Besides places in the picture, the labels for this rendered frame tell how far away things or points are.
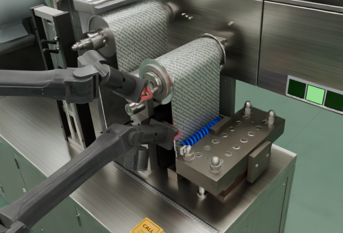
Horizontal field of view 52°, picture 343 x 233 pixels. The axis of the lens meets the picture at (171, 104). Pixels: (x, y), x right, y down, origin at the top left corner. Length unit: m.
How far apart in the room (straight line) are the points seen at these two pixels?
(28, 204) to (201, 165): 0.51
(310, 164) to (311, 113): 0.67
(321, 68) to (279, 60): 0.13
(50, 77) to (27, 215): 0.31
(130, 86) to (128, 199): 0.41
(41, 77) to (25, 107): 0.92
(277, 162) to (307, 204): 1.16
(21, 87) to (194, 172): 0.54
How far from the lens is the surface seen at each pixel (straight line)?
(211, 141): 1.17
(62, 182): 0.83
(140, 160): 1.00
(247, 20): 1.20
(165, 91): 1.04
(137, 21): 1.22
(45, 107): 1.76
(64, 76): 0.88
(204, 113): 1.22
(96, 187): 1.25
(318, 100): 1.17
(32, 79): 0.89
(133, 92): 0.96
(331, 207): 2.49
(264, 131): 1.23
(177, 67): 1.05
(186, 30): 1.38
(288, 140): 2.93
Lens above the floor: 1.75
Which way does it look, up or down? 32 degrees down
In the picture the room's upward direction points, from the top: 4 degrees counter-clockwise
